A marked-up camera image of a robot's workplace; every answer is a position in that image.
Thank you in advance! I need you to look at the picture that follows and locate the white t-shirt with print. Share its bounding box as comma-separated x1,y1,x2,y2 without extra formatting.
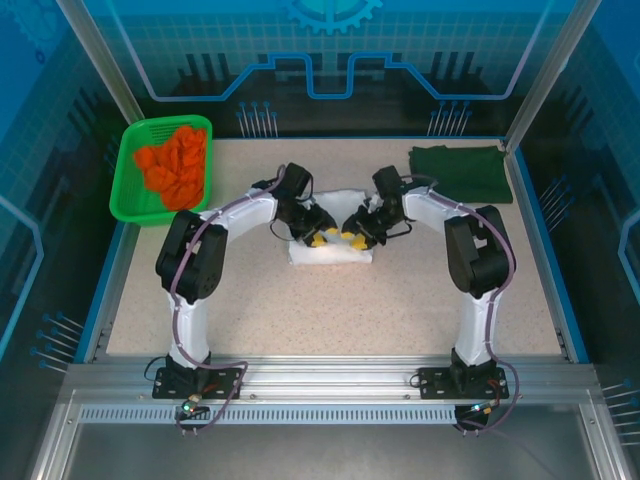
288,188,374,267

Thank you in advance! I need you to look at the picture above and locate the dark green folded t-shirt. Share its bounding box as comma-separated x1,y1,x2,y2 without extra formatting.
407,144,514,204

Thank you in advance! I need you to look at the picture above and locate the orange t-shirt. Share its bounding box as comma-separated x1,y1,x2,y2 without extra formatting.
132,124,209,211

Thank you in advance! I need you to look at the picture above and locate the green plastic basket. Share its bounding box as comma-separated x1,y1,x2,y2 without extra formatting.
108,114,215,229

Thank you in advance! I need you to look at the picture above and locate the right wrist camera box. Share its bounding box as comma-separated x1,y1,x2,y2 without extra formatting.
371,166,402,200

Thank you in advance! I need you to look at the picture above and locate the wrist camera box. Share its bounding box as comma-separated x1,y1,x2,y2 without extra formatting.
371,166,402,200
281,162,315,201

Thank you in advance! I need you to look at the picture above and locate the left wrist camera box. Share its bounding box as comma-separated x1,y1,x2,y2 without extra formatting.
281,162,315,201

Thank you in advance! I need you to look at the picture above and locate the aluminium table rail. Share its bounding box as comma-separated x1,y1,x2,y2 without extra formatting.
64,355,596,401

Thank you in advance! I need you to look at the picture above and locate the slotted grey cable duct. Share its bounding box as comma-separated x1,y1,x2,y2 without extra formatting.
77,405,459,425

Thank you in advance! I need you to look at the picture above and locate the aluminium frame post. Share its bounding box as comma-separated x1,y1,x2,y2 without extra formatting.
502,0,601,156
54,0,147,126

